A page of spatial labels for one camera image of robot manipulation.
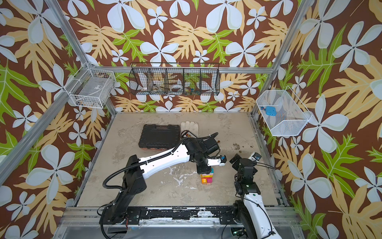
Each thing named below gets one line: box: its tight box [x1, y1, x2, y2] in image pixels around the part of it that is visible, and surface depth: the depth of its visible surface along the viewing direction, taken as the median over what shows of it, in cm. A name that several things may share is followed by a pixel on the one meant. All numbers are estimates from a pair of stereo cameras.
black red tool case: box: [138, 123, 181, 150], surface depth 101 cm
